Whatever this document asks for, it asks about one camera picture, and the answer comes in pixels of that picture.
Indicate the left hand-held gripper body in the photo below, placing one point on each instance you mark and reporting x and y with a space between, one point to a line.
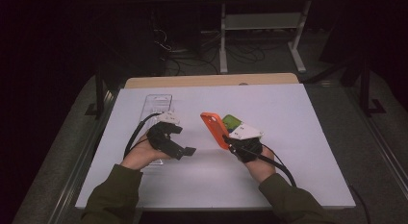
162 140

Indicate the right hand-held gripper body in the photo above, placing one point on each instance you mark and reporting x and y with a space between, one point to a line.
247 148

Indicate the green cartoon print phone case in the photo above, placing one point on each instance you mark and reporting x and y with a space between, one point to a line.
231 122

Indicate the orange phone case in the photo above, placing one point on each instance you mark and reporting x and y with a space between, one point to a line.
213 128

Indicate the clear plastic rack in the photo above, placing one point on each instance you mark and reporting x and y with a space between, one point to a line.
157 104

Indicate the person's right hand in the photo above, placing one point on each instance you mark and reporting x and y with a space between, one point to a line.
263 168

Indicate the person's left hand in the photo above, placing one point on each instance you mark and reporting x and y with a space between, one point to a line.
141 155

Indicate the white board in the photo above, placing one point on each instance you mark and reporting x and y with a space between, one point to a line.
198 185

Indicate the black metal stand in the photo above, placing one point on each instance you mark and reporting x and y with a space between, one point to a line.
365 89
99 95

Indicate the metal floor rail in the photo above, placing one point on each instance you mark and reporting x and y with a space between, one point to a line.
80 166
381 147

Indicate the white metal desk frame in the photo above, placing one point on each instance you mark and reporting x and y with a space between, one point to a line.
263 21

